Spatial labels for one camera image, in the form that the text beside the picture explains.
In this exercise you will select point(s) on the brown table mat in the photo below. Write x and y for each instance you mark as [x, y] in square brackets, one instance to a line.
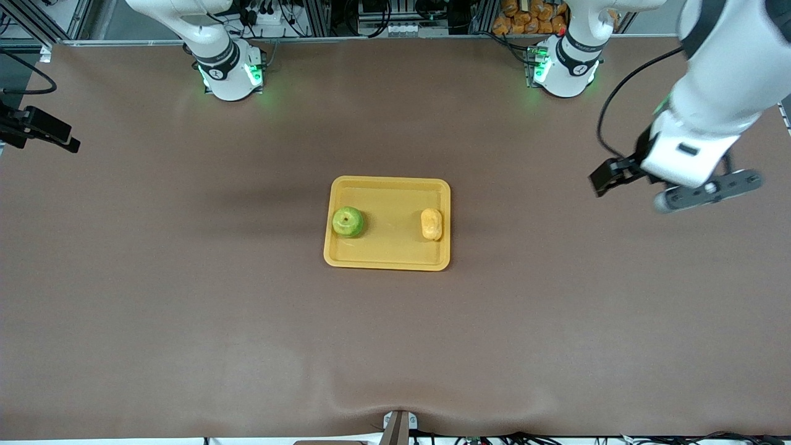
[395, 346]

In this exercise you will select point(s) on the yellow plastic tray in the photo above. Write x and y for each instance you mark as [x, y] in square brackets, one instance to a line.
[389, 247]

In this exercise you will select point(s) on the metal table clamp bracket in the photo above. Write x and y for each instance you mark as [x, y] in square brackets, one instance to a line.
[398, 429]

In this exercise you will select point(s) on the aluminium table edge rail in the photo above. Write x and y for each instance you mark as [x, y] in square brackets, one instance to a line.
[123, 42]

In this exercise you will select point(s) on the grey electronics box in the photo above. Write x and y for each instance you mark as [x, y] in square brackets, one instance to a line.
[401, 29]

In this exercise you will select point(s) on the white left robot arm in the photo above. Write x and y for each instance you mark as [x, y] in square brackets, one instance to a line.
[729, 55]

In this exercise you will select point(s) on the green apple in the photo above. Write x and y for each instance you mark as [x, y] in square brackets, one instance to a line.
[348, 224]

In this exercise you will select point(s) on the white power strip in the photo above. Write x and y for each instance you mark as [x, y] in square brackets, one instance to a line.
[272, 18]

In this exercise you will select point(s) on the aluminium frame post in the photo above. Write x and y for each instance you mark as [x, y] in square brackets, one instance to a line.
[80, 18]

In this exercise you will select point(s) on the orange snack bag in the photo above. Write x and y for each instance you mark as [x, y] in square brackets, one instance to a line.
[525, 21]

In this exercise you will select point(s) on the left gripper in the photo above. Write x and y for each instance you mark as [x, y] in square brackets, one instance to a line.
[630, 165]

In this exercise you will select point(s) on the yellow potato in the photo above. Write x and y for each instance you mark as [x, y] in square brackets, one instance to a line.
[431, 225]

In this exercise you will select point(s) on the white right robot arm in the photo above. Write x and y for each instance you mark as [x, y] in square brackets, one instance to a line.
[228, 80]

